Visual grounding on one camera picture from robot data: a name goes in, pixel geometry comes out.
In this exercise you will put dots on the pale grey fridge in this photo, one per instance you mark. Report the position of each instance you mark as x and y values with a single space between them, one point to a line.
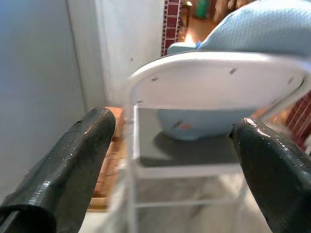
31 72

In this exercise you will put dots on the light blue plastic bowl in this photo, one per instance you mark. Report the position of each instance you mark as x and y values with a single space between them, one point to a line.
194 126

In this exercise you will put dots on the white folding chair grey seat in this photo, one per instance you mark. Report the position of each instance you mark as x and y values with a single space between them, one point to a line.
206 82

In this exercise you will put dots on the light blue towel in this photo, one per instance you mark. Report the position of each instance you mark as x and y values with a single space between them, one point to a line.
255 26

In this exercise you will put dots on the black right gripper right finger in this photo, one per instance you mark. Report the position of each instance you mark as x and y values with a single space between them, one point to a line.
279 182

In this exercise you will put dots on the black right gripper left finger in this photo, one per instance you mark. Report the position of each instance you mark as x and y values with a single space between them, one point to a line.
68 170

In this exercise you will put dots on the red lattice screen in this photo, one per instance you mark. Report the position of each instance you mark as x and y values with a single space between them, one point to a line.
301 116
171 26

